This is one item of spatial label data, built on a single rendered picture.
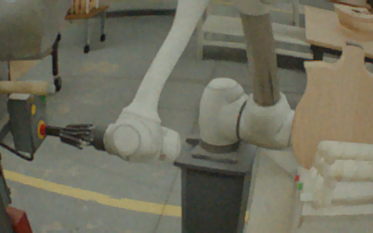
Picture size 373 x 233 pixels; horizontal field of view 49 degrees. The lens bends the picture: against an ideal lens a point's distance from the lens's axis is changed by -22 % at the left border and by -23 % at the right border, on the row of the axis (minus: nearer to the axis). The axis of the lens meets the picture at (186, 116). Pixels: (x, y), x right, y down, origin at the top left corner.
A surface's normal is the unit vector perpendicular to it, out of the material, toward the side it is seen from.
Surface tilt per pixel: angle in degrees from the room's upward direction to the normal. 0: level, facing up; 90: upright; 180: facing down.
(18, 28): 90
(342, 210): 0
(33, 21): 90
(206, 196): 90
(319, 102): 90
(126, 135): 68
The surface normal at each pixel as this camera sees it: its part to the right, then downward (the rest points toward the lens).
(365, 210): 0.00, -0.89
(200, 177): -0.31, 0.43
